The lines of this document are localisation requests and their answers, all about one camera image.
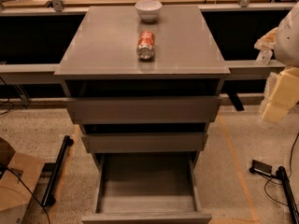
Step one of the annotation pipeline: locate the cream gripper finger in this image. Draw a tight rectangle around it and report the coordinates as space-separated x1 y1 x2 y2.
254 28 278 50
261 67 299 124

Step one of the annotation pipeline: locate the red coke can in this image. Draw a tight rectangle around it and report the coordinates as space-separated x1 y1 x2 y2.
136 30 155 60

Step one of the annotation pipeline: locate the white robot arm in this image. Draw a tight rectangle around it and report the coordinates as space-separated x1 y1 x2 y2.
254 2 299 127

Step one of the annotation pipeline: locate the grey drawer cabinet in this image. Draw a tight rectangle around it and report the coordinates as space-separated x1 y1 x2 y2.
55 6 230 161

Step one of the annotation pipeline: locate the grey middle drawer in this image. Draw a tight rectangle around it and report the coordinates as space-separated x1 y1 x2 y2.
82 133 207 153

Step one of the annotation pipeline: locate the grey open bottom drawer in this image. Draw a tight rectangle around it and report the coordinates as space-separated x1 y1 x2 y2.
82 153 211 224

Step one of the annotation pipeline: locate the grey top drawer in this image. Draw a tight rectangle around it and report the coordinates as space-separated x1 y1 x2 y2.
67 96 221 124

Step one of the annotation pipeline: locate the clear sanitizer pump bottle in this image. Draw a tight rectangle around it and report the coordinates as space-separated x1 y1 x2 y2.
256 49 273 65

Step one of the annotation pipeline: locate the small black floor device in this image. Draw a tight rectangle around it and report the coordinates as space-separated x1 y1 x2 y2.
249 160 272 177

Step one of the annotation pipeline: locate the black bar stand right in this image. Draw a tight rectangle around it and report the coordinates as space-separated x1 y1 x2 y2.
277 166 299 224

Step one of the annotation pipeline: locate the black bar stand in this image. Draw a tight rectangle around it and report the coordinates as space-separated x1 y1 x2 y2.
277 166 299 224
42 135 74 207

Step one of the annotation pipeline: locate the white ceramic bowl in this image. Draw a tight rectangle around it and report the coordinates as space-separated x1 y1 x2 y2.
135 0 163 22

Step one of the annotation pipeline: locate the black bar stand left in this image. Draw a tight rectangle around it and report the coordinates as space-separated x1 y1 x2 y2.
42 135 74 207

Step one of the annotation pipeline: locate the brown cardboard box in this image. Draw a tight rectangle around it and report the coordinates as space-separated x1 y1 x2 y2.
0 138 45 224

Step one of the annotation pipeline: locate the black cable right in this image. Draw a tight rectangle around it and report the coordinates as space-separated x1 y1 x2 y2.
263 131 299 207

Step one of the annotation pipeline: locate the black cable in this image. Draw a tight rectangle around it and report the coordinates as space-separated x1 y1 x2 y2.
0 161 51 224
263 131 299 207

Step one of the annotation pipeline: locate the grey metal rail frame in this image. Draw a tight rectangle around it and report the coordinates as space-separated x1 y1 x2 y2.
0 2 299 86

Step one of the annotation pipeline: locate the black cable left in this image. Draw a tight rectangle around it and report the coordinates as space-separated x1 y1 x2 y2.
0 161 51 224

